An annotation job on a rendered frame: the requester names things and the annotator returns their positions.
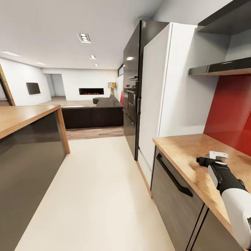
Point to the dishwasher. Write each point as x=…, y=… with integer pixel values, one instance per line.
x=179, y=205

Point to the fridge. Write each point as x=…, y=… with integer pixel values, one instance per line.
x=174, y=103

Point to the downlight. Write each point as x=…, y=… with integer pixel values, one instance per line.
x=84, y=39

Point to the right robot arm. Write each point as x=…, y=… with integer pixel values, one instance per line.
x=236, y=198

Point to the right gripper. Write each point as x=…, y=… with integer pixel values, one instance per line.
x=204, y=161

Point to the paper coffee filter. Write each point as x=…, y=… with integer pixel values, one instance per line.
x=217, y=158

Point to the cabinet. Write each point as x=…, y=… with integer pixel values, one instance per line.
x=210, y=234
x=145, y=31

